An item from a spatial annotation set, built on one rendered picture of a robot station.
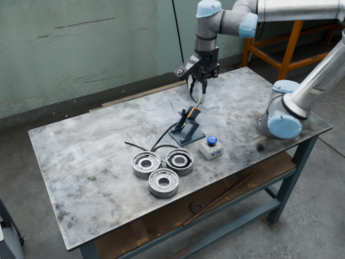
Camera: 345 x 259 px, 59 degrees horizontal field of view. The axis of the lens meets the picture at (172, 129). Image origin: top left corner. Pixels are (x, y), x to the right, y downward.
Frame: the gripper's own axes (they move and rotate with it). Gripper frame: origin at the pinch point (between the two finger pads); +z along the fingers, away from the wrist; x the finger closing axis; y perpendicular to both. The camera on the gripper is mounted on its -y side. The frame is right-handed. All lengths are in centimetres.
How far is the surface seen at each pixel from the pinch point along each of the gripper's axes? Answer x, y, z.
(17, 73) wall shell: 149, -51, 53
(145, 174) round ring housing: -12.8, -29.2, 16.1
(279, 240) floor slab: -35, 47, 99
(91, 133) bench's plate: 20.6, -36.9, 18.7
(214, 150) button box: -16.7, -1.0, 14.3
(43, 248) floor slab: 31, -73, 99
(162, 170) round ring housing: -14.5, -23.0, 15.7
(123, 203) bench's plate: -18.0, -40.0, 18.9
